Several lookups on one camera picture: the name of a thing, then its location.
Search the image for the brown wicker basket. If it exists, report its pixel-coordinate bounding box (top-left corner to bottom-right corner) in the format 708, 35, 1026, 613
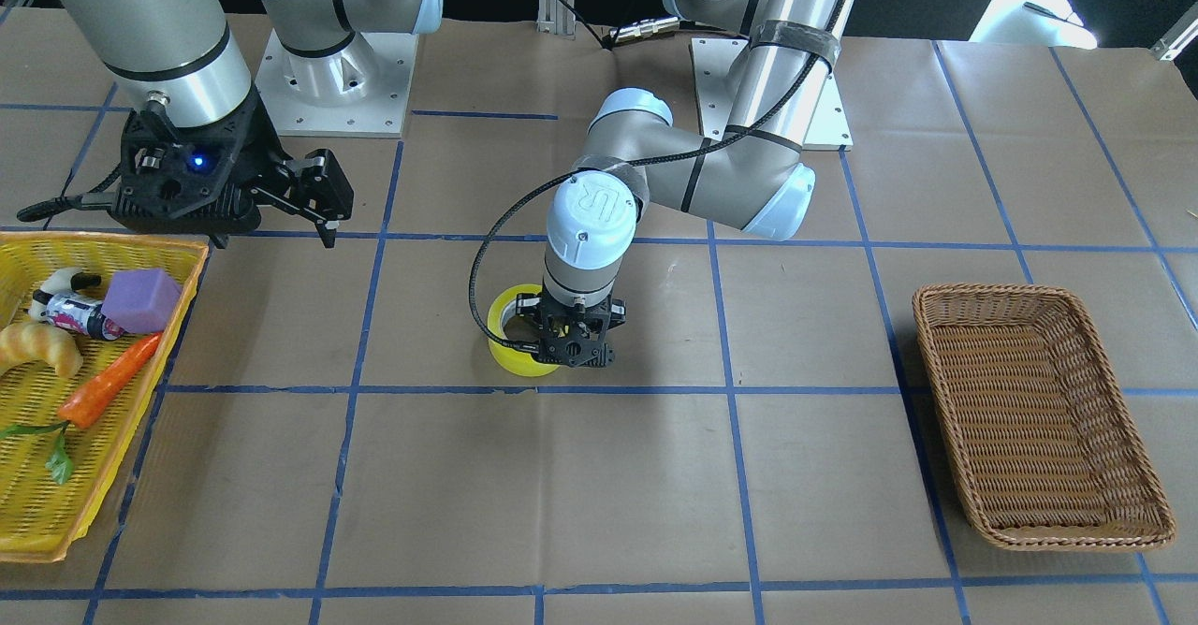
912, 283, 1176, 552

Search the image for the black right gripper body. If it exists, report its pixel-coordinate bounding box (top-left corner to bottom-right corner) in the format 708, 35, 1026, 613
110, 92, 291, 236

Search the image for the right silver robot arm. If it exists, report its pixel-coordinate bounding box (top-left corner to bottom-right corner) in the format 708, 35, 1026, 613
17, 0, 444, 247

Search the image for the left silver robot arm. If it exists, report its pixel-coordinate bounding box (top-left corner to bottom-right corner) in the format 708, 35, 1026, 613
480, 0, 854, 368

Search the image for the green toy leaf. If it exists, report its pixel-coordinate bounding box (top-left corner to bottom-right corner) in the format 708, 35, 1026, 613
0, 421, 74, 487

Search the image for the toy croissant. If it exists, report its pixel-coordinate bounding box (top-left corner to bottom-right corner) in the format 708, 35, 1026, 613
1, 321, 84, 378

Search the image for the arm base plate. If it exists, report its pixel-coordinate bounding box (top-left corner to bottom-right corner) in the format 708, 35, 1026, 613
256, 34, 420, 138
690, 36, 855, 151

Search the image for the small printed bottle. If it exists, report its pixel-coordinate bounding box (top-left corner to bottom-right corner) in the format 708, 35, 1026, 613
43, 292, 125, 341

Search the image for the purple cube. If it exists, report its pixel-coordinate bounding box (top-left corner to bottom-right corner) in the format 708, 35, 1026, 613
101, 268, 183, 334

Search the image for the brown paper table cover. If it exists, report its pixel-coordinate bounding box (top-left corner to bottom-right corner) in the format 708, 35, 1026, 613
4, 22, 1194, 624

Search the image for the orange toy carrot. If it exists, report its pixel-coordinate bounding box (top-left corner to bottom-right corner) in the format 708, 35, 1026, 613
56, 332, 164, 429

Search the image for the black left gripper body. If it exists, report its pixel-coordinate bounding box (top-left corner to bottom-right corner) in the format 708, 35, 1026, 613
515, 293, 627, 368

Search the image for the yellow plastic basket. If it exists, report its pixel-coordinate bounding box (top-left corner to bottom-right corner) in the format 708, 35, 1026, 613
1, 231, 210, 562

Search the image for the yellow tape roll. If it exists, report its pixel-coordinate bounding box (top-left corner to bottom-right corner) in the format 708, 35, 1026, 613
488, 283, 559, 378

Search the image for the panda toy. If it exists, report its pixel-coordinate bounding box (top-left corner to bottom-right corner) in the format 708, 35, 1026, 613
28, 267, 102, 321

